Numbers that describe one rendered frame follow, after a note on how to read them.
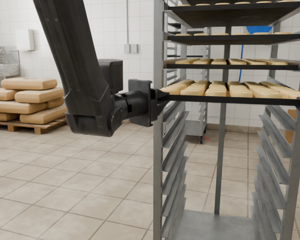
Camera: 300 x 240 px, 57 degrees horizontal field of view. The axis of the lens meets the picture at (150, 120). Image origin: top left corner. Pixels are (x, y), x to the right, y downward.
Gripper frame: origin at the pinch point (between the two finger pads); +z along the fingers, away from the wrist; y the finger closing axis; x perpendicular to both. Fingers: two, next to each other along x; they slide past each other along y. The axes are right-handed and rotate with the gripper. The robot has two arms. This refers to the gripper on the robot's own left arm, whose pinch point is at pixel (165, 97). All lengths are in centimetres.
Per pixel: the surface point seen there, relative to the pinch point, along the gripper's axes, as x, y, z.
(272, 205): -11, -50, 52
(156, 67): 18.9, 5.2, 17.4
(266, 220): -8, -59, 55
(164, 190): 17.4, -40.4, 19.4
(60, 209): 125, -101, 29
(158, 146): 17.9, -22.2, 16.9
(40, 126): 317, -93, 104
